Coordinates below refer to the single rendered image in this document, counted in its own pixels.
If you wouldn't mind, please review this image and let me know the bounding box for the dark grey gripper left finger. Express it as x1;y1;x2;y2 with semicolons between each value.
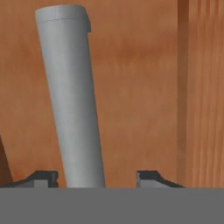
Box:
0;170;60;189

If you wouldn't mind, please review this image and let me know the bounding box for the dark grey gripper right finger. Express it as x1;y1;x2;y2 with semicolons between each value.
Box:
136;170;186;189

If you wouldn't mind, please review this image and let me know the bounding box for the wooden drawer front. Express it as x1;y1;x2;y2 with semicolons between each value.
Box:
0;0;187;189

